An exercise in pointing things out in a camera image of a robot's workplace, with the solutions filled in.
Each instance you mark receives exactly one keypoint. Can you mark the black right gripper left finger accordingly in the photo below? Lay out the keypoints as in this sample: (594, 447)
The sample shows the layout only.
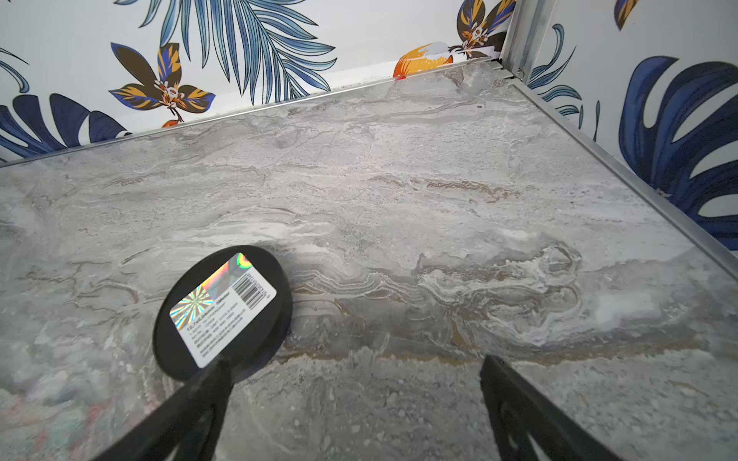
(187, 426)

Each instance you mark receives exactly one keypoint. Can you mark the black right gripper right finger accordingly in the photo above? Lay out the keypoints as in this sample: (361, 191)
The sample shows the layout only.
(524, 421)

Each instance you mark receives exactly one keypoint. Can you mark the black round puck with label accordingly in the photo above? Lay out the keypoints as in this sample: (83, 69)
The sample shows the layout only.
(235, 304)

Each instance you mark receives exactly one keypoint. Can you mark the aluminium frame corner post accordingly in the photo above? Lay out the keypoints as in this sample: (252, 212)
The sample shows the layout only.
(526, 33)

